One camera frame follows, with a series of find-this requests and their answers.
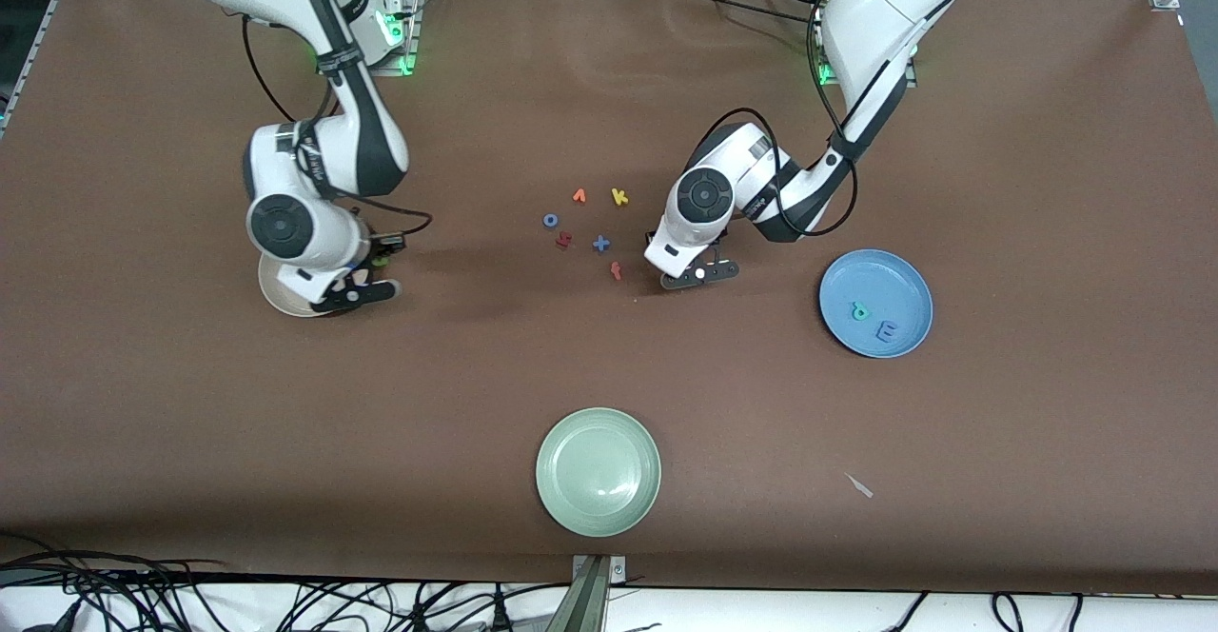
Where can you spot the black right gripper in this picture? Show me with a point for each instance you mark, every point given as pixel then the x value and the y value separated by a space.
pixel 372 252

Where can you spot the teal foam letter p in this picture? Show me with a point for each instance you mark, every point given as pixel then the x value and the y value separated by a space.
pixel 860 311

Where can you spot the blue foam letter m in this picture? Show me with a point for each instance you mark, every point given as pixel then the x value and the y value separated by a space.
pixel 886 331

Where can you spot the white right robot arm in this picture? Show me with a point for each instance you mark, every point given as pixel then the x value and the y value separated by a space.
pixel 283 226

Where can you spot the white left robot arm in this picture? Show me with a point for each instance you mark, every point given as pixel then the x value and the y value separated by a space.
pixel 704 196

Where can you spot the beige brown plate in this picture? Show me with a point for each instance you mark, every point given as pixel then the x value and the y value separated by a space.
pixel 276 294

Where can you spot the pale green plate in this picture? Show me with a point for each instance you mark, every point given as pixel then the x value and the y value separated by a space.
pixel 598 472

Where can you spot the blue plate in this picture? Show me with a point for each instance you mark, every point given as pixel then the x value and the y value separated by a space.
pixel 894 280

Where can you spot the brown table cover sheet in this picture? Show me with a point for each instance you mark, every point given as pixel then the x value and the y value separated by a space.
pixel 190 404

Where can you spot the small white paper scrap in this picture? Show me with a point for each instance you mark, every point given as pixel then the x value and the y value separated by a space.
pixel 859 485

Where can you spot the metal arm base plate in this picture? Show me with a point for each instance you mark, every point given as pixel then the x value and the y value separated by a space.
pixel 411 42

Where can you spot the small metal bracket plate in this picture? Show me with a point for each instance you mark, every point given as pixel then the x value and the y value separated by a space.
pixel 618 570

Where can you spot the aluminium profile post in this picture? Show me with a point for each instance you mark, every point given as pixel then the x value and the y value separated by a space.
pixel 585 603

